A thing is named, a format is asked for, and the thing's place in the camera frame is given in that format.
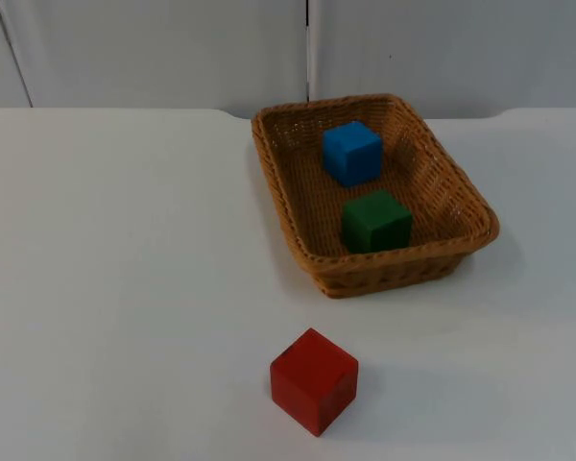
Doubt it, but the green cube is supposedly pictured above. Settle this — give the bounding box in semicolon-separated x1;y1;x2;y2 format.
341;188;414;255

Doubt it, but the blue cube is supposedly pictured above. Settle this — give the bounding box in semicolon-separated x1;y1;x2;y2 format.
322;120;384;189

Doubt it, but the pale brown wicker basket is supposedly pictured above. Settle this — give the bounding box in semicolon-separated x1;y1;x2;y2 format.
250;92;501;301

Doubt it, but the red cube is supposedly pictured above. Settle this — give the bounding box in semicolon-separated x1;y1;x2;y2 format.
269;327;360;438

